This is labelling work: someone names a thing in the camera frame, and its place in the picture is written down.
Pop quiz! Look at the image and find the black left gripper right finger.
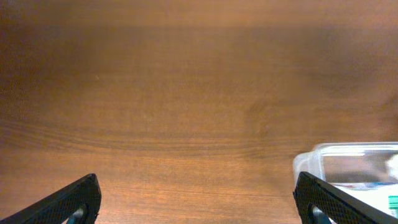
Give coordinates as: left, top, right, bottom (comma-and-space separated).
293, 172, 397, 224

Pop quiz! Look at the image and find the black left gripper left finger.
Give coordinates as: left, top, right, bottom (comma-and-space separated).
1, 174, 101, 224

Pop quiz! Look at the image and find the white green medicine box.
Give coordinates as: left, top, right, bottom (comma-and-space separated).
333, 182, 397, 218

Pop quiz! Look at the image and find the dark bottle white cap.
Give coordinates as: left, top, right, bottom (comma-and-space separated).
385, 154, 398, 180

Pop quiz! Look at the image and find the clear plastic container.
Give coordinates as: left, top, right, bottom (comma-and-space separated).
292, 142, 398, 218

